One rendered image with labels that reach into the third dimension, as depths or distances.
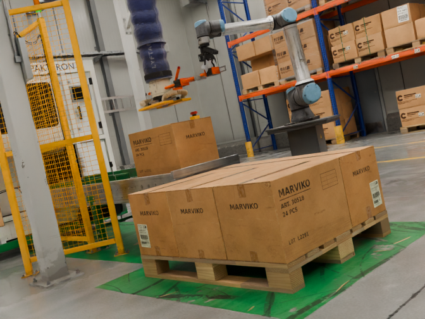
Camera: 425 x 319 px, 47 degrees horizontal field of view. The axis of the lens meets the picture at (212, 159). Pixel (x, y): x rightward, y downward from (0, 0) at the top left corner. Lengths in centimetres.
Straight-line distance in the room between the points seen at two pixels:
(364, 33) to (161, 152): 768
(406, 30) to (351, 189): 783
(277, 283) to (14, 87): 235
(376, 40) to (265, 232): 865
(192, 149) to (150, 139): 37
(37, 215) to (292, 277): 203
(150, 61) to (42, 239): 157
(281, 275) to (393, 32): 857
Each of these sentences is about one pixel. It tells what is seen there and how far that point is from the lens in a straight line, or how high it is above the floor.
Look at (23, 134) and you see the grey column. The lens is 378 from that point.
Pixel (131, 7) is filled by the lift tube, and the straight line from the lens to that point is 411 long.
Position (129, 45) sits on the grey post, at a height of 223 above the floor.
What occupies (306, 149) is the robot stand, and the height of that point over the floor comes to 54.
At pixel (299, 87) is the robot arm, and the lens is 384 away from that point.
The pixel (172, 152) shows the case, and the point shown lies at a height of 74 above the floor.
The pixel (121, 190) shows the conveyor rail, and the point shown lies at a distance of 412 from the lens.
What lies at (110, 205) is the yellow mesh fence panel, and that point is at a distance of 412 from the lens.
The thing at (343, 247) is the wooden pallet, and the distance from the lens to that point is 277.
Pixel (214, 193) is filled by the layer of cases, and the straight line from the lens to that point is 258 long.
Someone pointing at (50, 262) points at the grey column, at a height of 15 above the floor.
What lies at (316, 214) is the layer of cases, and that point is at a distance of 258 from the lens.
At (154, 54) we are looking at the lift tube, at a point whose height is 151.
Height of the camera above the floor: 82
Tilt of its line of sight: 3 degrees down
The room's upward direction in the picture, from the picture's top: 12 degrees counter-clockwise
